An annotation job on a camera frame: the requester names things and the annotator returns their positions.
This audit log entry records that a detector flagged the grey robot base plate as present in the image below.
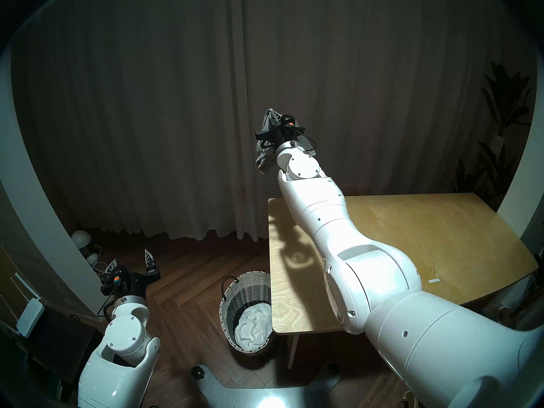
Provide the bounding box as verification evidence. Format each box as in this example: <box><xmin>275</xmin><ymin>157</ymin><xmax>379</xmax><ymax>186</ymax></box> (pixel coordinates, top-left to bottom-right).
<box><xmin>190</xmin><ymin>364</ymin><xmax>340</xmax><ymax>408</ymax></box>

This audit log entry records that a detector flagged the long pleated curtain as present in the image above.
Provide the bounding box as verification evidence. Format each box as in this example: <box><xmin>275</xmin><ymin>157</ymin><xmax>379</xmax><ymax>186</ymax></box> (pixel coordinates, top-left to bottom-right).
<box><xmin>11</xmin><ymin>0</ymin><xmax>527</xmax><ymax>242</ymax></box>

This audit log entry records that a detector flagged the white mushroom lamp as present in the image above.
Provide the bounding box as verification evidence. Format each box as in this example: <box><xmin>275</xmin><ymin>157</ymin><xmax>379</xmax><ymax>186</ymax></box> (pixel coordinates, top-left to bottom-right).
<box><xmin>71</xmin><ymin>230</ymin><xmax>102</xmax><ymax>266</ymax></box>

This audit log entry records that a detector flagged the dark low cabinet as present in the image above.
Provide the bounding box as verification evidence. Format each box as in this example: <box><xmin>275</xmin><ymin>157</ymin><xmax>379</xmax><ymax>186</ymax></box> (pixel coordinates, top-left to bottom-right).
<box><xmin>25</xmin><ymin>303</ymin><xmax>100</xmax><ymax>384</ymax></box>

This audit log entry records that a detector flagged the grey garment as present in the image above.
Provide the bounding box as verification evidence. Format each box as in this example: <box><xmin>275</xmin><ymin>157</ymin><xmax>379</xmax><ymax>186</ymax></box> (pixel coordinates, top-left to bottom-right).
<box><xmin>254</xmin><ymin>108</ymin><xmax>317</xmax><ymax>176</ymax></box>

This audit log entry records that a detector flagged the tall leafy houseplant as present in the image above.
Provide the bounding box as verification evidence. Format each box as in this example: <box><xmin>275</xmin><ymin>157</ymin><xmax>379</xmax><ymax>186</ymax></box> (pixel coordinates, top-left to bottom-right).
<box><xmin>448</xmin><ymin>61</ymin><xmax>534</xmax><ymax>199</ymax></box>

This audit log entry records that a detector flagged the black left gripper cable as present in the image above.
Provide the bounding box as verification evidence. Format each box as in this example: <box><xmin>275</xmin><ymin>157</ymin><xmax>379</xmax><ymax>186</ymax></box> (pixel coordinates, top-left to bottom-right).
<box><xmin>98</xmin><ymin>290</ymin><xmax>117</xmax><ymax>320</ymax></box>

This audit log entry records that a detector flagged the white wifi router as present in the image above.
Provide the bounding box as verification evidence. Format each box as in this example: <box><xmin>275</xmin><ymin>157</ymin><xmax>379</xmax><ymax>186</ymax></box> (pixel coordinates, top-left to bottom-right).
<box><xmin>0</xmin><ymin>272</ymin><xmax>45</xmax><ymax>339</ymax></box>

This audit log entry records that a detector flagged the white garment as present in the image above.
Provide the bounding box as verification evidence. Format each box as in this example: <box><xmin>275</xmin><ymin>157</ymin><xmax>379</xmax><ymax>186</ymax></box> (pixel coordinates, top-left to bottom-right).
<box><xmin>235</xmin><ymin>305</ymin><xmax>272</xmax><ymax>351</ymax></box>

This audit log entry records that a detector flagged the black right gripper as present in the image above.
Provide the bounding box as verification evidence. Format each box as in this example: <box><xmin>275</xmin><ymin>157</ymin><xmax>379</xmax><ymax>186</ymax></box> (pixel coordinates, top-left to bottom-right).
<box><xmin>255</xmin><ymin>110</ymin><xmax>304</xmax><ymax>146</ymax></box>

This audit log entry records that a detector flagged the white floor cable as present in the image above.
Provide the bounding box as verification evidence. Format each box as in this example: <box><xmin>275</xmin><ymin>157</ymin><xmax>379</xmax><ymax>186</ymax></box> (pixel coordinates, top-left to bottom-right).
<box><xmin>93</xmin><ymin>246</ymin><xmax>112</xmax><ymax>276</ymax></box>

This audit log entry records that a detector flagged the light wooden table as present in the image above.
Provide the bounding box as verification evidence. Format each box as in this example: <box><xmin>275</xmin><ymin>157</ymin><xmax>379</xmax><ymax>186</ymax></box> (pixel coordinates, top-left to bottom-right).
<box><xmin>268</xmin><ymin>193</ymin><xmax>538</xmax><ymax>369</ymax></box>

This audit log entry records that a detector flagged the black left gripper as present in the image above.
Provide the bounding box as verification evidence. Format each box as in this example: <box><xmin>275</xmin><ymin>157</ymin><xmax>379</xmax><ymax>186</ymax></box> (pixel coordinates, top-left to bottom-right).
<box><xmin>101</xmin><ymin>249</ymin><xmax>161</xmax><ymax>303</ymax></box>

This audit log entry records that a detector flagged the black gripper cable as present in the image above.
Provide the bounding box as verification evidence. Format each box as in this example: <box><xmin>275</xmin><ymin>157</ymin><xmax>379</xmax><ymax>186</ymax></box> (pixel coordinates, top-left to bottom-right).
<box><xmin>98</xmin><ymin>290</ymin><xmax>117</xmax><ymax>320</ymax></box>
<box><xmin>297</xmin><ymin>128</ymin><xmax>317</xmax><ymax>155</ymax></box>

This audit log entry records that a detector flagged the woven wicker laundry hamper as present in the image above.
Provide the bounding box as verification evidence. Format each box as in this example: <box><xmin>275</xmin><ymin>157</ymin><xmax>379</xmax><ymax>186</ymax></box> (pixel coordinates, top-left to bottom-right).
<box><xmin>219</xmin><ymin>272</ymin><xmax>276</xmax><ymax>356</ymax></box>

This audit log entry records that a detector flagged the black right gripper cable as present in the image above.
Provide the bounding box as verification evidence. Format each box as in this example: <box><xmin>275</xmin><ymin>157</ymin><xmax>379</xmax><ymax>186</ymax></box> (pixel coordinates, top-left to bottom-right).
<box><xmin>297</xmin><ymin>128</ymin><xmax>317</xmax><ymax>155</ymax></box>

